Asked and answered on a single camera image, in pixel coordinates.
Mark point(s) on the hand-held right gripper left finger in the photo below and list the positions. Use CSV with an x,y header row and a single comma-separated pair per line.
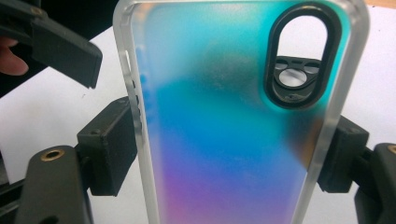
x,y
109,146

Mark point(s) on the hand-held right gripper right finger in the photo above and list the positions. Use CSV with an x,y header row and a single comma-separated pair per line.
x,y
342,155

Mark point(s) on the iridescent translucent phone case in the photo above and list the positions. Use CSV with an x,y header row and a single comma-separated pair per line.
x,y
218,140

